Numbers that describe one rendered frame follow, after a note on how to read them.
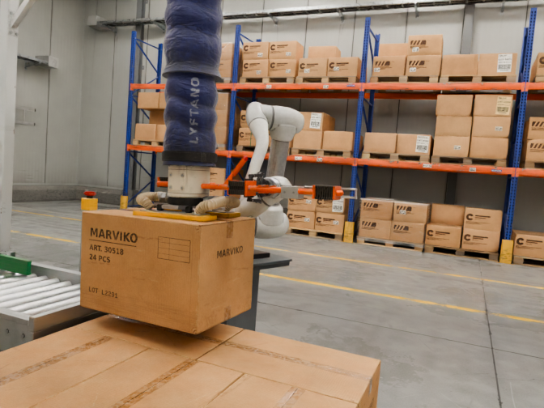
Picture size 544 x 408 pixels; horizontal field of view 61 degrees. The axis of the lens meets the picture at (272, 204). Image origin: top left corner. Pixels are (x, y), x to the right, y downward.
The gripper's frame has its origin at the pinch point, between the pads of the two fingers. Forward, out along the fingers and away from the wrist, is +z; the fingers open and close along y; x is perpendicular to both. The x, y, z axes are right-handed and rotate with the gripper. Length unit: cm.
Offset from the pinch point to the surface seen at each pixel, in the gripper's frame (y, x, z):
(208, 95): -35.3, 17.6, 3.0
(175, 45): -53, 28, 12
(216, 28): -62, 17, 1
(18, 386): 62, 37, 67
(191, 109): -28.8, 21.6, 8.2
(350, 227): 91, 127, -697
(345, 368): 63, -45, -2
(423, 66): -209, 23, -711
